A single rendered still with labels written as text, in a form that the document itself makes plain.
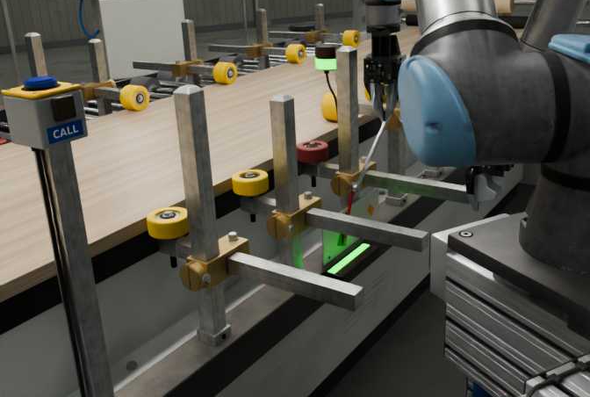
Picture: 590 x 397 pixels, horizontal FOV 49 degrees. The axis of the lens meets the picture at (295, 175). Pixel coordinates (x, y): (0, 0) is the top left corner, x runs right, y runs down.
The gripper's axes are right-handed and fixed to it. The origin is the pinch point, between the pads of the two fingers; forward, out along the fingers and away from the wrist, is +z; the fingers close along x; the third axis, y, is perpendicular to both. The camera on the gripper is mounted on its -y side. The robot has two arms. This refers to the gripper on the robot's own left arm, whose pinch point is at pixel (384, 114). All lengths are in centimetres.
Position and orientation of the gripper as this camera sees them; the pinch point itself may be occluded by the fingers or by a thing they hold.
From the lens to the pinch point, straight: 146.7
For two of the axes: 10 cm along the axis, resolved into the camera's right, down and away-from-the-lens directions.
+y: -2.5, 3.3, -9.1
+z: 0.5, 9.4, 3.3
